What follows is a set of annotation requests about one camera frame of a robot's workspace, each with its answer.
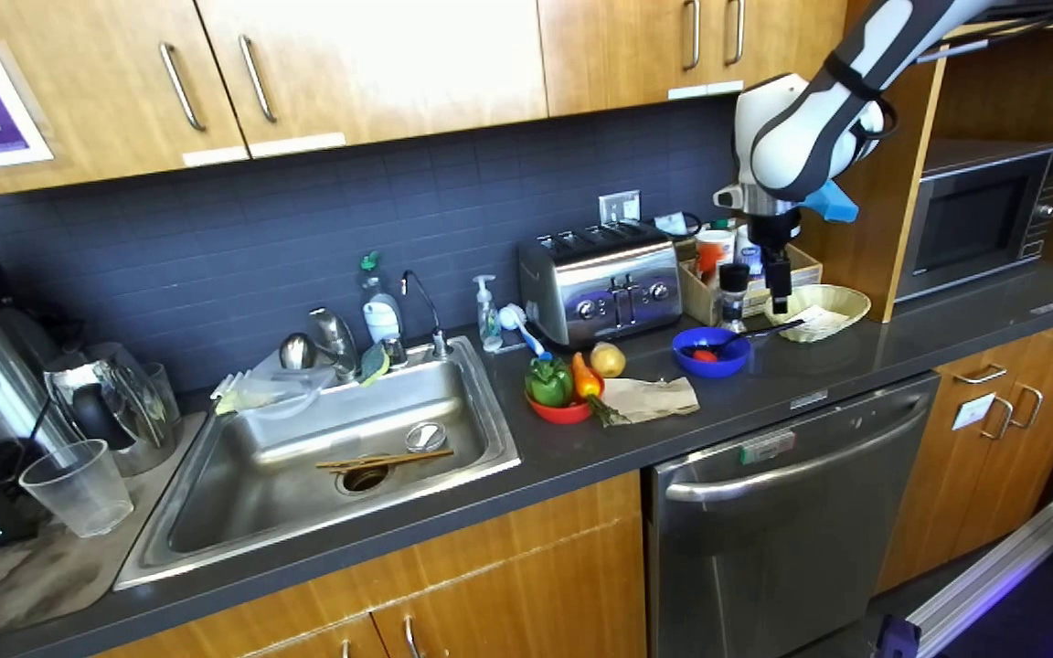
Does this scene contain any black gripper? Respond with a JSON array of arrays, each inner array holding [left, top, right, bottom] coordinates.
[[748, 210, 801, 301]]

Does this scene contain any blue plastic bowl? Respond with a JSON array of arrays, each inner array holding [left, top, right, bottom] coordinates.
[[672, 324, 753, 381]]

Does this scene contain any small red object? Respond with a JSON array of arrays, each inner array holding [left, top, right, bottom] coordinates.
[[689, 346, 722, 366]]

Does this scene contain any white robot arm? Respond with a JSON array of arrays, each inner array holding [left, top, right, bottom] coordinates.
[[736, 0, 1053, 302]]

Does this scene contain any woven wicker basket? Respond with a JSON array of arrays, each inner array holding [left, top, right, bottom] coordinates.
[[769, 285, 870, 343]]

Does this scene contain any red and white canister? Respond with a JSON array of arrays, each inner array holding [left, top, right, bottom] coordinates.
[[694, 225, 736, 281]]

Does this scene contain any wooden condiment tray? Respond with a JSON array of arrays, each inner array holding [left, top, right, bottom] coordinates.
[[680, 246, 822, 324]]

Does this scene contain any silver four-slot toaster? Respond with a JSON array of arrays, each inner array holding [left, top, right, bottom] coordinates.
[[517, 225, 685, 346]]

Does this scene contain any stainless steel microwave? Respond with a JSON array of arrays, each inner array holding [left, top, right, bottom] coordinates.
[[896, 137, 1053, 302]]

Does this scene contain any yellow potato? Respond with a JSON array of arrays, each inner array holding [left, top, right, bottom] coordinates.
[[591, 343, 628, 375]]

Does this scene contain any crumpled brown paper napkin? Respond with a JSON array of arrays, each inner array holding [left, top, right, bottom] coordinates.
[[603, 375, 698, 422]]

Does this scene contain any orange toy pepper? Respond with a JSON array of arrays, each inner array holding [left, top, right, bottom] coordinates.
[[569, 349, 603, 400]]

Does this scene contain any green toy pepper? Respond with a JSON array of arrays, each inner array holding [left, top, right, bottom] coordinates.
[[527, 358, 573, 405]]

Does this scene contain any red small plate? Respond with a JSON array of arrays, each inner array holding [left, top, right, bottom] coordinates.
[[527, 396, 591, 422]]

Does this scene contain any white dish brush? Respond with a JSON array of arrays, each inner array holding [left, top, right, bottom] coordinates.
[[497, 302, 553, 358]]

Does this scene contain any clear hand soap dispenser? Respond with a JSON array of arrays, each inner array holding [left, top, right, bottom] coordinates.
[[472, 275, 505, 355]]

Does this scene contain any stainless steel dishwasher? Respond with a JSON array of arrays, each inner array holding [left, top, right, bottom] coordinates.
[[647, 372, 937, 658]]

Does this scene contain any chrome sink faucet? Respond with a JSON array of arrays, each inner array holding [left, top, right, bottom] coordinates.
[[397, 269, 446, 358]]

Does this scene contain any green cap soap bottle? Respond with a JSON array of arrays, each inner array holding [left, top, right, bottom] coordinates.
[[357, 251, 402, 346]]

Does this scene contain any stainless steel sink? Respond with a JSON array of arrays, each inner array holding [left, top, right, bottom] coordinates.
[[118, 335, 519, 587]]

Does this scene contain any clear plastic cup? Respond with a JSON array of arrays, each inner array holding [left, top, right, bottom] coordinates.
[[20, 438, 135, 537]]

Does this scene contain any white wall outlet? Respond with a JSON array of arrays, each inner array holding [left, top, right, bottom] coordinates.
[[599, 188, 642, 225]]

